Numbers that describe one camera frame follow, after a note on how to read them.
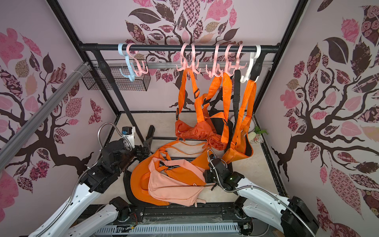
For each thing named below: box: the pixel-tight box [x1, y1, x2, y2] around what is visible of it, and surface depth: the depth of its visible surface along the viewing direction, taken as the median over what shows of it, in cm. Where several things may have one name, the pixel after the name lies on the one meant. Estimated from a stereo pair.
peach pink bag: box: [147, 157, 211, 207], surface depth 80 cm
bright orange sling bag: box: [221, 79, 257, 165], surface depth 70 cm
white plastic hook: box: [239, 44, 262, 84], surface depth 50 cm
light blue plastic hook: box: [117, 42, 136, 82], surface depth 48 cm
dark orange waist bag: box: [175, 68, 216, 141], surface depth 69 cm
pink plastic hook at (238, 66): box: [229, 43, 248, 70], surface depth 55 cm
